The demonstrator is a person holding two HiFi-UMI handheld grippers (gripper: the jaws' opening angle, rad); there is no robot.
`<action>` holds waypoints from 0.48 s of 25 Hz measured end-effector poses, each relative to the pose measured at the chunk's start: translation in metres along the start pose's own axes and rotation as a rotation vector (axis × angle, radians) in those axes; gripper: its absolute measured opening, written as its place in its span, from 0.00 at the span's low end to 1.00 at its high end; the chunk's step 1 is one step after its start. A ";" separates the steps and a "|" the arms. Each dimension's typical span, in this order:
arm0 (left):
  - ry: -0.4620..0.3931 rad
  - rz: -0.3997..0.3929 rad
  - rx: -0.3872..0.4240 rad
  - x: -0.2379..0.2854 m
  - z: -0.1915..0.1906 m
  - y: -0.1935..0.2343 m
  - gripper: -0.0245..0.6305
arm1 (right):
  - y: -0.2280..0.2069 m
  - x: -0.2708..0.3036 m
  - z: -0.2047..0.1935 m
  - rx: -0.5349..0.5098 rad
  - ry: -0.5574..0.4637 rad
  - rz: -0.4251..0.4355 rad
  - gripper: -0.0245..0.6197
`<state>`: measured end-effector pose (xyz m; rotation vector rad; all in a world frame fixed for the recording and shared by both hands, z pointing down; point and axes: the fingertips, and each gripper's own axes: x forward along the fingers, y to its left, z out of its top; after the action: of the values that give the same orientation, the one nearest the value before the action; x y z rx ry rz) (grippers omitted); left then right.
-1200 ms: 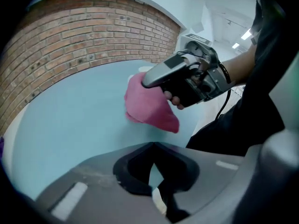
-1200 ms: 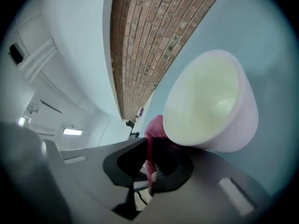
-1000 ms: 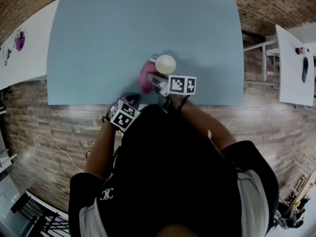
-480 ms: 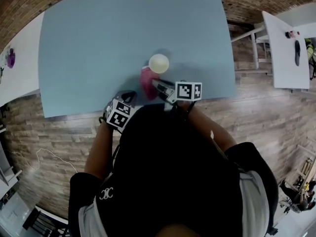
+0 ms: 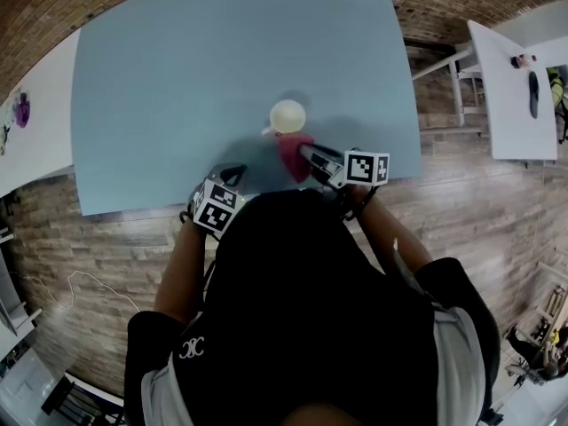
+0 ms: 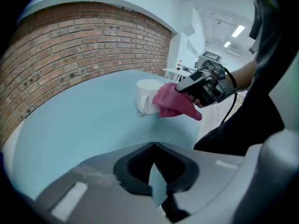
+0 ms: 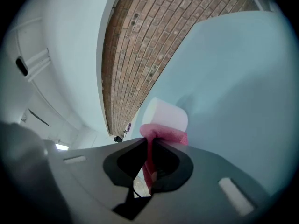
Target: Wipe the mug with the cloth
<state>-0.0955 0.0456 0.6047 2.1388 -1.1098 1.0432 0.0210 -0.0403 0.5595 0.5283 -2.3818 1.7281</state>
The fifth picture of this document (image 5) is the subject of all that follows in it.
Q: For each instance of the plastic bottle with red cap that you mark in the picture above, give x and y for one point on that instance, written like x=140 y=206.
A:
x=523 y=61

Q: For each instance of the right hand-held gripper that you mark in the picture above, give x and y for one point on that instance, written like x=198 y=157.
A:
x=366 y=167

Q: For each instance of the person's left forearm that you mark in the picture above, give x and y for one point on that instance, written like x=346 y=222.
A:
x=182 y=273

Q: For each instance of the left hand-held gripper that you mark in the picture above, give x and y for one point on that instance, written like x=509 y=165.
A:
x=217 y=209

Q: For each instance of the white metal frame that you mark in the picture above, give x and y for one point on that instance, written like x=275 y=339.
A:
x=457 y=87

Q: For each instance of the white mug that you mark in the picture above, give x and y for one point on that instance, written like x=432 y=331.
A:
x=288 y=115

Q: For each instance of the chair with yellow-green bag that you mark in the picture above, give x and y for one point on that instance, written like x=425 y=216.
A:
x=558 y=100

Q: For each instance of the wooden rack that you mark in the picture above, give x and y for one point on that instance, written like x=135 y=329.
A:
x=550 y=309

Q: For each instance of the person's black t-shirt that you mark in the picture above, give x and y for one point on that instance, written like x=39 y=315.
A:
x=310 y=317

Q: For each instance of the white desk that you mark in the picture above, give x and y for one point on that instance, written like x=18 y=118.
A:
x=15 y=300

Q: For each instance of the short white table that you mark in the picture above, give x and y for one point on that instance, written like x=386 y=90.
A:
x=510 y=127

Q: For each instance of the long white table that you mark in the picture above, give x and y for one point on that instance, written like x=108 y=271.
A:
x=35 y=158

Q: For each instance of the purple object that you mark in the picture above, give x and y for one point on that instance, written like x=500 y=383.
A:
x=22 y=111

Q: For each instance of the pink cloth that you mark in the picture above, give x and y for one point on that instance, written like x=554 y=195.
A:
x=290 y=153

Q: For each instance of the person's right forearm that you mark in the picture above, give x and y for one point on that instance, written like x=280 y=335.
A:
x=395 y=233

